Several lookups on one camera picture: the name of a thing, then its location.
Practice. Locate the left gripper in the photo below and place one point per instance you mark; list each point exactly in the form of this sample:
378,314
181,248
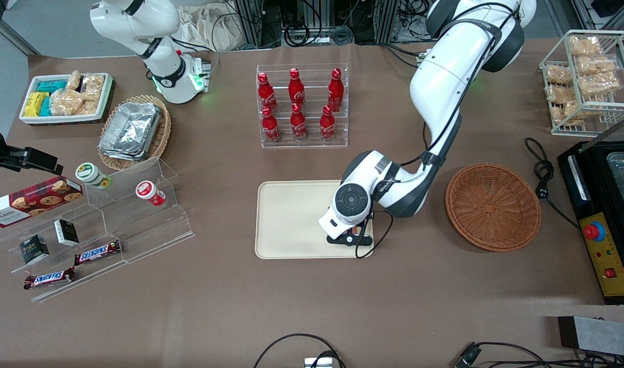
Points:
361,224

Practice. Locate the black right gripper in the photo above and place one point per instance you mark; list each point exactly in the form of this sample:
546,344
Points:
16,157

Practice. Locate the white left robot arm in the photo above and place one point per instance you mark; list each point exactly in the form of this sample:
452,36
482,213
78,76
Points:
445,76

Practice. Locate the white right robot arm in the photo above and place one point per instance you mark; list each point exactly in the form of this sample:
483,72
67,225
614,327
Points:
163,66

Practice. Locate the beige plastic tray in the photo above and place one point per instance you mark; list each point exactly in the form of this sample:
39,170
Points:
291,220

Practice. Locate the light wicker basket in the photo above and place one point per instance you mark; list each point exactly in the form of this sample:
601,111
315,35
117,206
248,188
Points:
161,138

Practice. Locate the brown wicker basket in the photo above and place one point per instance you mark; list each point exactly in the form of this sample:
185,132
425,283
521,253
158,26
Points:
493,207

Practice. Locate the red tartan cookie box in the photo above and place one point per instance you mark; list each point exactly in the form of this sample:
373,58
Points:
33,202

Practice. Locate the white rectangular snack bin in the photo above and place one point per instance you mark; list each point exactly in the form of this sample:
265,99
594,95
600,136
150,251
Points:
61,119

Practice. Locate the teal snack pack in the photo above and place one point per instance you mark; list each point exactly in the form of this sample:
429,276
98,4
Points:
52,85
46,107

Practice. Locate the green lid cup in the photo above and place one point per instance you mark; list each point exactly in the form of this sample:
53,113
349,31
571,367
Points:
91,175

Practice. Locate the yellow snack pack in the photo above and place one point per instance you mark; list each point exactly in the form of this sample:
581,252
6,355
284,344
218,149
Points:
35,104

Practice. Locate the bagged rice cracker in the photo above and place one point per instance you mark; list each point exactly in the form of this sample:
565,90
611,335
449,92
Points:
74,81
90,107
65,102
93,87

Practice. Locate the small black box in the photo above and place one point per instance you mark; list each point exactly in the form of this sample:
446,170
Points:
66,232
34,250

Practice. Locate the clear acrylic bottle rack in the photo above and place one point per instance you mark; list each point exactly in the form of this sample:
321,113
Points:
312,143

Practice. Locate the stack of foil trays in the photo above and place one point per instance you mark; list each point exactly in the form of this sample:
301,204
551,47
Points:
130,130

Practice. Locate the red cola bottle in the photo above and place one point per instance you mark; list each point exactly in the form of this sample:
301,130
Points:
335,92
296,89
270,128
327,125
298,125
265,94

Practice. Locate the snickers bar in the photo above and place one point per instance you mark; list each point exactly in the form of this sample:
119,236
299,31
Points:
49,278
97,252

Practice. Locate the red lid cup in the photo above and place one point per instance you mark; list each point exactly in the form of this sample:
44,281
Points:
149,192

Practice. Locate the clear acrylic stepped display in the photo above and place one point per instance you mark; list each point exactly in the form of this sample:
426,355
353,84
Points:
148,225

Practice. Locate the silver connector block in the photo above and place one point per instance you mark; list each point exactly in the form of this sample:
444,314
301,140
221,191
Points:
318,363

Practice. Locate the beige cloth bag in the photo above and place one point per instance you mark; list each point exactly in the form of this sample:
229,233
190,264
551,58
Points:
209,28

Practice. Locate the bagged cracker pack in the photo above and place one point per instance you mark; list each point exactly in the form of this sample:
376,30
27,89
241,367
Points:
558,75
565,113
585,46
596,65
601,83
561,93

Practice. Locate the red emergency stop button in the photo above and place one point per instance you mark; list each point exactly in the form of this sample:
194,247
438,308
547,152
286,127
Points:
594,232

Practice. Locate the black appliance with yellow panel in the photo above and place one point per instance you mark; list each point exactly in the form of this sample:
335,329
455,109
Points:
611,276

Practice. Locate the grey metal bar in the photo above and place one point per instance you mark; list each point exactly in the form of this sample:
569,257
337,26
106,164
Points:
598,335

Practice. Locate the aluminium frame post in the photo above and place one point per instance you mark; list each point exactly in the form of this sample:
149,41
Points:
253,23

